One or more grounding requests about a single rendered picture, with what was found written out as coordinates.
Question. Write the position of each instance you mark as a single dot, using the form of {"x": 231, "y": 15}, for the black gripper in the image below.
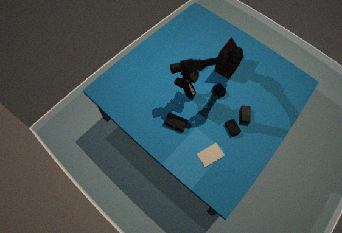
{"x": 181, "y": 82}

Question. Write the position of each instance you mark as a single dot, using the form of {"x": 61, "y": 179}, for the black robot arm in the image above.
{"x": 190, "y": 66}

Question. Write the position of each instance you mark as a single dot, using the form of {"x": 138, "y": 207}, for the dark grey switch panel with green rocker switches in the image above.
{"x": 189, "y": 89}

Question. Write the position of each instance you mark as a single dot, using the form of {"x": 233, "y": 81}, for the beige flat rectangular block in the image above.
{"x": 210, "y": 154}

